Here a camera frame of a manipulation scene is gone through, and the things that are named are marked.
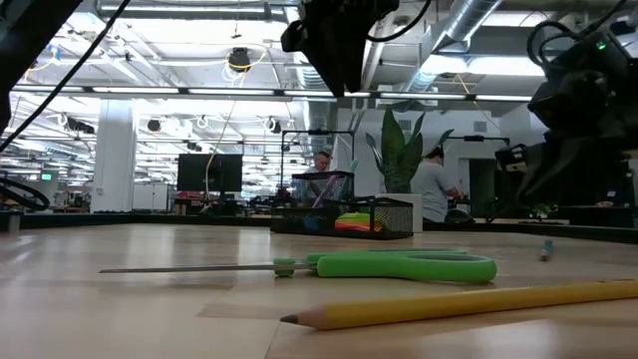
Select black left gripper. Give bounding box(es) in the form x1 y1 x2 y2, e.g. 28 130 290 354
280 0 401 99

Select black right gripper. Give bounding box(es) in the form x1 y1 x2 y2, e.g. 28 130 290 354
517 69 629 200

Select purple pencil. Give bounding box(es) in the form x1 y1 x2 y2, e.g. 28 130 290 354
311 174 342 209

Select yellow pencil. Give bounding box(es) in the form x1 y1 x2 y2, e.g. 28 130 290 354
278 278 638 331

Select green handled scissors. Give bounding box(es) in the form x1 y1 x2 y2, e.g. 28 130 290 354
98 248 498 286

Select black mesh desk organizer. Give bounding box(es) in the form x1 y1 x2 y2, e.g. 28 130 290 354
270 171 415 241

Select small green background plant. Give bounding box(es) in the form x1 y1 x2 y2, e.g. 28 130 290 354
529 200 560 221

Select person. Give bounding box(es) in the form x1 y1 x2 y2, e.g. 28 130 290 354
292 150 334 201
410 145 464 224

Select green snake plant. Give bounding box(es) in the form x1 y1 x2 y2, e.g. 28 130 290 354
365 107 456 195

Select black ceiling mounted device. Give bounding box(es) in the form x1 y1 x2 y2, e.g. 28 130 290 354
227 46 252 74

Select overhead light bar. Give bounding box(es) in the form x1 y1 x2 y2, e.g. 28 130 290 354
9 84 535 104

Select colourful sticky notes pad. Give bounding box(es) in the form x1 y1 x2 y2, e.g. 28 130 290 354
334 211 386 233

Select black computer monitor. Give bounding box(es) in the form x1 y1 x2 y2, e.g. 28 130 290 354
175 153 244 193

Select white cabinet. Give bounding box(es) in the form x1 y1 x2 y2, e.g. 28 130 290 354
131 182 171 211

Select white building column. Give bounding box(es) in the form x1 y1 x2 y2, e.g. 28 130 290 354
90 98 139 214

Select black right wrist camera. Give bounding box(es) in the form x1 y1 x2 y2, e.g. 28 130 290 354
493 143 530 174

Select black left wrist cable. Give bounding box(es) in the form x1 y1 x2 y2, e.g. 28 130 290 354
366 0 433 44

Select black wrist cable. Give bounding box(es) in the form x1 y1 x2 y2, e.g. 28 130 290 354
366 0 433 44
525 18 582 67

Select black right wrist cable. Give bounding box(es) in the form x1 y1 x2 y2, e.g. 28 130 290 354
525 18 582 67

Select silver ventilation duct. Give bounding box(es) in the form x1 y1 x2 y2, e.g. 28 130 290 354
402 0 503 95

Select black metal table frame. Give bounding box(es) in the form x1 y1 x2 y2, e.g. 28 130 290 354
0 210 638 245

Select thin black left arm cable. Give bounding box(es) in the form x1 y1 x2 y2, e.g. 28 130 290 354
0 0 132 154

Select black cable loop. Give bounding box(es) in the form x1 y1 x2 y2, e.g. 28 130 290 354
0 177 52 212

